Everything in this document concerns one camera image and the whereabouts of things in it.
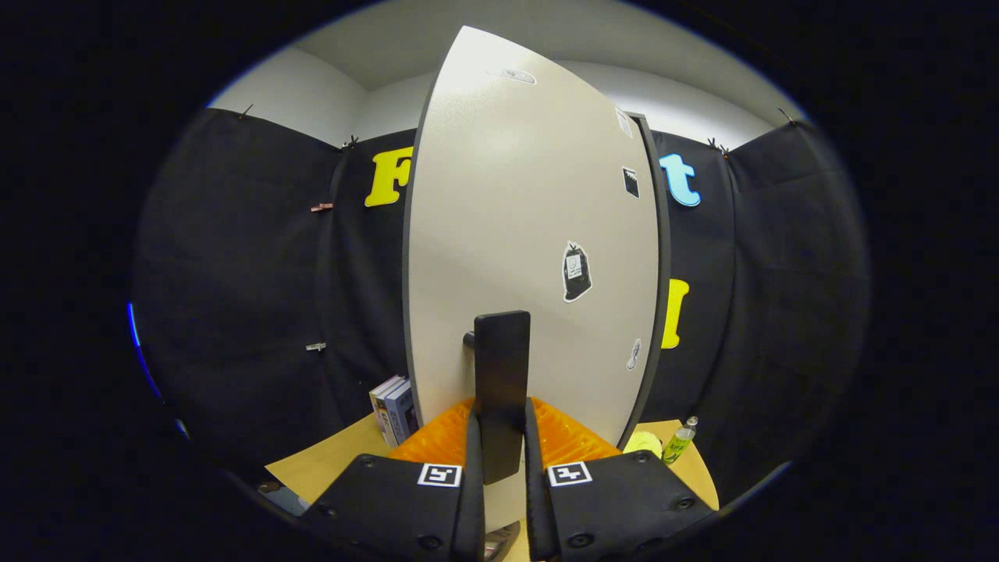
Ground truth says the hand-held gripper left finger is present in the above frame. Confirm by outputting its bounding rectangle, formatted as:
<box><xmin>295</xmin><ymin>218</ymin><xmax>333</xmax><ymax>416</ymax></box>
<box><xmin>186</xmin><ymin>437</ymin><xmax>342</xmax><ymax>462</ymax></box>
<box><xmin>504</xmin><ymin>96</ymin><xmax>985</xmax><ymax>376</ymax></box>
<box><xmin>300</xmin><ymin>398</ymin><xmax>486</xmax><ymax>562</ymax></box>

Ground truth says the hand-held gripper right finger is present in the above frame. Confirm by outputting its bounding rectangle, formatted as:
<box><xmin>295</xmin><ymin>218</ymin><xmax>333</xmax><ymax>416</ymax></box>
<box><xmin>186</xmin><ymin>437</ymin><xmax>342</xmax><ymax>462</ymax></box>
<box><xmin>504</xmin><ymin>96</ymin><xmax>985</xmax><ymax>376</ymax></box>
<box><xmin>523</xmin><ymin>397</ymin><xmax>717</xmax><ymax>562</ymax></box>

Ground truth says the black door handle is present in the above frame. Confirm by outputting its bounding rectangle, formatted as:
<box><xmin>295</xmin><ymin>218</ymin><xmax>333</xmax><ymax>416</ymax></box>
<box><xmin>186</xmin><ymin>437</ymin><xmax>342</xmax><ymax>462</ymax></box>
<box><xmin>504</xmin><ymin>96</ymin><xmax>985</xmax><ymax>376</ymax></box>
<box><xmin>463</xmin><ymin>311</ymin><xmax>531</xmax><ymax>486</ymax></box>

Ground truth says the grey shoe cabinet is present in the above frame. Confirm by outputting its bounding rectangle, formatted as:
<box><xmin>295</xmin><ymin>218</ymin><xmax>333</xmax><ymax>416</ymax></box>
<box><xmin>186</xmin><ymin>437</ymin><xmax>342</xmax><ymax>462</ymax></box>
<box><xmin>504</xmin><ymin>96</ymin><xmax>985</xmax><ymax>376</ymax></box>
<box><xmin>628</xmin><ymin>112</ymin><xmax>672</xmax><ymax>450</ymax></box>

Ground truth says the beige shoe cabinet door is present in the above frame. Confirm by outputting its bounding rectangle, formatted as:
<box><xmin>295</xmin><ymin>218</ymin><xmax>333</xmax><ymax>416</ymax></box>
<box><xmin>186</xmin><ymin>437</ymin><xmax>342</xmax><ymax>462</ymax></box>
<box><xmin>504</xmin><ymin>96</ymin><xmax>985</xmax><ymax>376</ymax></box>
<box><xmin>402</xmin><ymin>26</ymin><xmax>660</xmax><ymax>532</ymax></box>

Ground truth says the yellow pineapple plush toy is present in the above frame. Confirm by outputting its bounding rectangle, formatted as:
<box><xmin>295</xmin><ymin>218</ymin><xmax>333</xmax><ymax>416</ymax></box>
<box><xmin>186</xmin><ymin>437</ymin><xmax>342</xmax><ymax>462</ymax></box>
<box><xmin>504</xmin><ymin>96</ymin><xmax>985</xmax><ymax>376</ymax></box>
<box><xmin>623</xmin><ymin>431</ymin><xmax>664</xmax><ymax>459</ymax></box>

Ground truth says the cream book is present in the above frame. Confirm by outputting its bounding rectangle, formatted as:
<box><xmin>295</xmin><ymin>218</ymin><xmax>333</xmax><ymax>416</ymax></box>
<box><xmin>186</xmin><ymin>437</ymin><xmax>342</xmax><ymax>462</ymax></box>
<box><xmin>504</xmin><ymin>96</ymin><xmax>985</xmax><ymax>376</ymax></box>
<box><xmin>369</xmin><ymin>375</ymin><xmax>407</xmax><ymax>447</ymax></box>

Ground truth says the green drink bottle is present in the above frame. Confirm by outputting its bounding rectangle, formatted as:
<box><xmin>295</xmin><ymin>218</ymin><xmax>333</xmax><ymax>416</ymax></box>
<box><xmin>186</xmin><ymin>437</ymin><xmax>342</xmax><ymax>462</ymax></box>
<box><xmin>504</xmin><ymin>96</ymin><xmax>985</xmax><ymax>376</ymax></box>
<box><xmin>662</xmin><ymin>416</ymin><xmax>699</xmax><ymax>466</ymax></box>

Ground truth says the black backdrop cloth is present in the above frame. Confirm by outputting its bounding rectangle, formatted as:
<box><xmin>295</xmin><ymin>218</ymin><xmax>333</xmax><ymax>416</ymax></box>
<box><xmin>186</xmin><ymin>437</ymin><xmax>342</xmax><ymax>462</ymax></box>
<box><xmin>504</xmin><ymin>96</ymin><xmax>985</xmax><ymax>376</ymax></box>
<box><xmin>131</xmin><ymin>108</ymin><xmax>871</xmax><ymax>508</ymax></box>

